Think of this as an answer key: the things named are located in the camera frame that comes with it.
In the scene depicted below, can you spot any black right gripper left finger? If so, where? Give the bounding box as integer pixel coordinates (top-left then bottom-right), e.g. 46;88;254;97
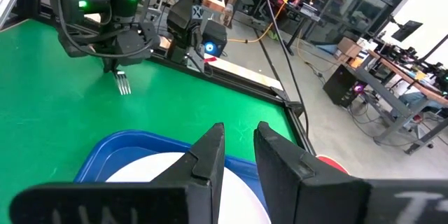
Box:
8;122;226;224

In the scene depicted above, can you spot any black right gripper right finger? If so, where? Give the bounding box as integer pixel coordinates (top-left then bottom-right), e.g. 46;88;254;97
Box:
253;121;448;224

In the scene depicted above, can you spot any silver metal fork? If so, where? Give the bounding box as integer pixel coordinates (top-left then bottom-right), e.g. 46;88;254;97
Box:
112;69;132;96

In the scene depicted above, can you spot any red-orange plastic cup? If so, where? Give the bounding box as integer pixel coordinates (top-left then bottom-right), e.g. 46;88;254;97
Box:
316;153;350;176

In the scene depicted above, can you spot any white round plate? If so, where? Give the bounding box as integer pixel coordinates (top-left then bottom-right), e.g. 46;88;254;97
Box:
104;152;272;224

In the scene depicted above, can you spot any black screen on arm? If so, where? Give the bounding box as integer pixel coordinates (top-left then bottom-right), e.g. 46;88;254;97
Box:
391;20;424;42

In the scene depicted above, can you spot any blue plastic tray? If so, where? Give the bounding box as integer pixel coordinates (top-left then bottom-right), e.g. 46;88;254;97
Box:
73;129;269;214

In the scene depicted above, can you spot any computer with blue fan light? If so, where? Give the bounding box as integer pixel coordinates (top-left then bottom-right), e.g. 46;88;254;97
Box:
202;20;228;58

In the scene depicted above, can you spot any black computer tower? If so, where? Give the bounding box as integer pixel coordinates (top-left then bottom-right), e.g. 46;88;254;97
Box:
322;64;368;109

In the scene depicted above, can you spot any grey desk with wooden top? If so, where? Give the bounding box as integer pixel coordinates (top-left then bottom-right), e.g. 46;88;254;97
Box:
353;48;448;155

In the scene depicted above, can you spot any cardboard box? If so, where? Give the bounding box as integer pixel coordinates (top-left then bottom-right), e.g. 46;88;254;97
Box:
337;36;364;59

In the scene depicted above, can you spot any black desk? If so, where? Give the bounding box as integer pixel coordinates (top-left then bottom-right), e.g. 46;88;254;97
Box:
279;3;323;55

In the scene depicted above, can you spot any orange floor cable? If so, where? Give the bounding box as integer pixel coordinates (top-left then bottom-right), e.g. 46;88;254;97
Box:
227;0;321;45

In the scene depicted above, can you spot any black table frame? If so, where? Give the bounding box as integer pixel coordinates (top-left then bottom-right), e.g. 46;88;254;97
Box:
0;6;318;157

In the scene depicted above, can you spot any thick black hanging cable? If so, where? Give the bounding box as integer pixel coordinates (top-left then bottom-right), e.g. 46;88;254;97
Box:
260;0;311;137

